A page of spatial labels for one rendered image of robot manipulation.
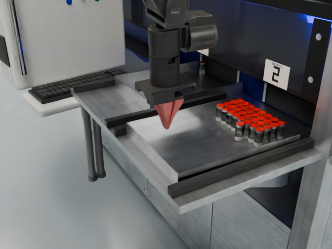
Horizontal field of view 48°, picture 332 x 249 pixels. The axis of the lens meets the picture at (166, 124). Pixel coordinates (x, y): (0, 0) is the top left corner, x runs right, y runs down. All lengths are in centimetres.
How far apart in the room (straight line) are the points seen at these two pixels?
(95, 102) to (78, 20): 49
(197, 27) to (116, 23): 99
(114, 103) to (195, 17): 54
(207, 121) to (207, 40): 37
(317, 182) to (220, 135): 27
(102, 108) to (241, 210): 57
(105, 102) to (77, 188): 120
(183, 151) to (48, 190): 153
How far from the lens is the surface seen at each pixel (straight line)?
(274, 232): 120
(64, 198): 224
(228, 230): 141
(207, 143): 93
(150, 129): 99
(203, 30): 70
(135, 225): 200
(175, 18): 64
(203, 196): 76
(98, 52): 164
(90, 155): 193
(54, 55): 156
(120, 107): 112
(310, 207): 105
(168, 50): 67
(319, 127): 95
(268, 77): 103
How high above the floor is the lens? 134
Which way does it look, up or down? 27 degrees down
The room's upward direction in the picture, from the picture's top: straight up
